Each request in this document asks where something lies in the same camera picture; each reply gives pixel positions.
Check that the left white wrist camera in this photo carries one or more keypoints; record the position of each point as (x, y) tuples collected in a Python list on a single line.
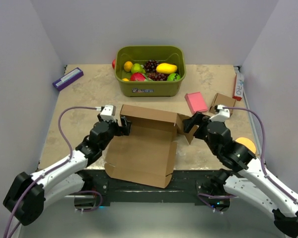
[(107, 113)]

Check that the orange round sponge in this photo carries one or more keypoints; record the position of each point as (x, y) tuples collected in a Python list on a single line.
[(247, 143)]

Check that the pink rectangular block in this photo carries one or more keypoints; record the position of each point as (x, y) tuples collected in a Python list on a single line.
[(196, 102)]

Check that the red white toothpaste box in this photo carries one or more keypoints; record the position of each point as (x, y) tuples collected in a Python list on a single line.
[(238, 86)]

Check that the green plastic bin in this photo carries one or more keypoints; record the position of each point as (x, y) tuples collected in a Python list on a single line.
[(141, 54)]

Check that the small brown cardboard box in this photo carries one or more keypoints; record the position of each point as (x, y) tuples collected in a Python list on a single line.
[(220, 99)]

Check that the dark grape bunch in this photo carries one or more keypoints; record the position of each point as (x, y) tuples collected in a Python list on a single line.
[(155, 76), (150, 66)]

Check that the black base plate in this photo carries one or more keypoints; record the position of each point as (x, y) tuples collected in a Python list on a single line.
[(186, 186)]

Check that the dark grape bunch lower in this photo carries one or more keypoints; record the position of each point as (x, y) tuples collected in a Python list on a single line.
[(155, 76)]

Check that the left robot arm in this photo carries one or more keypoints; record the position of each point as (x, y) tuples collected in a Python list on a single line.
[(28, 193)]

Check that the dark grape bunch upper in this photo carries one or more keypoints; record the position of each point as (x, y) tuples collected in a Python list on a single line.
[(150, 66)]

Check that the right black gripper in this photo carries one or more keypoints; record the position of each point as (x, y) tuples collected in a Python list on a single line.
[(198, 119)]

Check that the large cardboard box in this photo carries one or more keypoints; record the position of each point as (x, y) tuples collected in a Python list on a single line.
[(147, 155)]

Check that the yellow mango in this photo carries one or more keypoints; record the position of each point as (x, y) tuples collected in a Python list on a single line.
[(166, 68)]

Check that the green pear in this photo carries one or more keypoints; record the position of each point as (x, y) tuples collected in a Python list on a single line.
[(137, 68)]

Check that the purple rectangular box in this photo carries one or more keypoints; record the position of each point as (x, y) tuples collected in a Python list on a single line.
[(68, 79)]

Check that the red fruit behind bin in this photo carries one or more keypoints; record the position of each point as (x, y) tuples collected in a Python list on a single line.
[(113, 63)]

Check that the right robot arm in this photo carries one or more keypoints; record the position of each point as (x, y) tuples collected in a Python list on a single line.
[(246, 176)]

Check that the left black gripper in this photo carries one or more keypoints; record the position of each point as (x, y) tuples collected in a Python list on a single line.
[(123, 130)]

